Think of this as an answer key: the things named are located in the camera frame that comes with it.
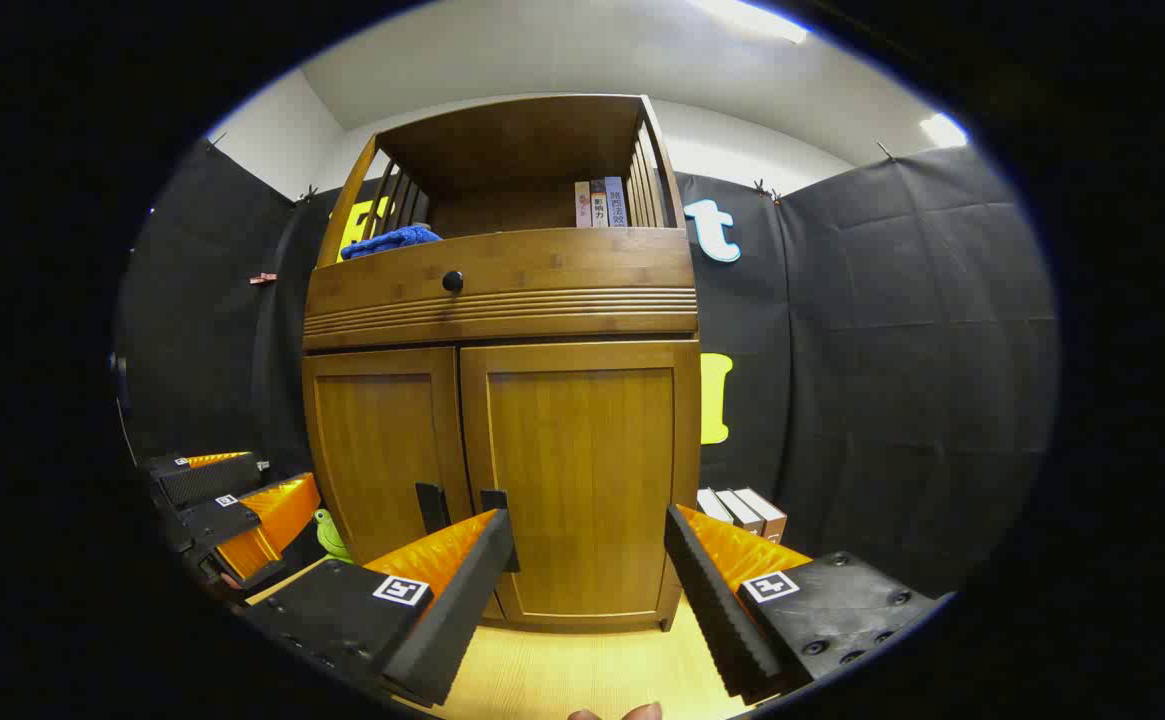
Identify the black door handle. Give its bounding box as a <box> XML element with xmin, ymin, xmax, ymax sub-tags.
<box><xmin>415</xmin><ymin>483</ymin><xmax>452</xmax><ymax>537</ymax></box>
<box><xmin>480</xmin><ymin>489</ymin><xmax>522</xmax><ymax>573</ymax></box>

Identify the grey brown book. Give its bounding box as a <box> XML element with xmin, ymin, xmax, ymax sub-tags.
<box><xmin>714</xmin><ymin>489</ymin><xmax>765</xmax><ymax>537</ymax></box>

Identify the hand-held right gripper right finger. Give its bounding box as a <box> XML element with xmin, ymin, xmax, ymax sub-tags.
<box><xmin>664</xmin><ymin>504</ymin><xmax>945</xmax><ymax>706</ymax></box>

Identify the wooden shoe cabinet door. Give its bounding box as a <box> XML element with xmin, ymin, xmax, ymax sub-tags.
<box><xmin>459</xmin><ymin>339</ymin><xmax>702</xmax><ymax>627</ymax></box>
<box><xmin>302</xmin><ymin>346</ymin><xmax>475</xmax><ymax>567</ymax></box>

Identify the green toy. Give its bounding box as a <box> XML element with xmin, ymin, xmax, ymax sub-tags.
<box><xmin>313</xmin><ymin>508</ymin><xmax>353</xmax><ymax>563</ymax></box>

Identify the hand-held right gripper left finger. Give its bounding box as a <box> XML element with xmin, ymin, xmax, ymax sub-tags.
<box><xmin>242</xmin><ymin>508</ymin><xmax>516</xmax><ymax>709</ymax></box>

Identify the blue cloth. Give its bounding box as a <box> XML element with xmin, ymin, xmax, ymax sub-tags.
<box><xmin>340</xmin><ymin>224</ymin><xmax>442</xmax><ymax>261</ymax></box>

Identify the wooden double-door shoe cabinet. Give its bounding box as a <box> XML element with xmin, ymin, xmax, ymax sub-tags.
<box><xmin>300</xmin><ymin>93</ymin><xmax>703</xmax><ymax>633</ymax></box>

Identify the wooden drawer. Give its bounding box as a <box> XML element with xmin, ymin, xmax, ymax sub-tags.
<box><xmin>303</xmin><ymin>226</ymin><xmax>700</xmax><ymax>352</ymax></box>

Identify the ceiling light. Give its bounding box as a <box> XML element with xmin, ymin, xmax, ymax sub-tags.
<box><xmin>690</xmin><ymin>0</ymin><xmax>810</xmax><ymax>44</ymax></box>
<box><xmin>920</xmin><ymin>113</ymin><xmax>969</xmax><ymax>149</ymax></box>

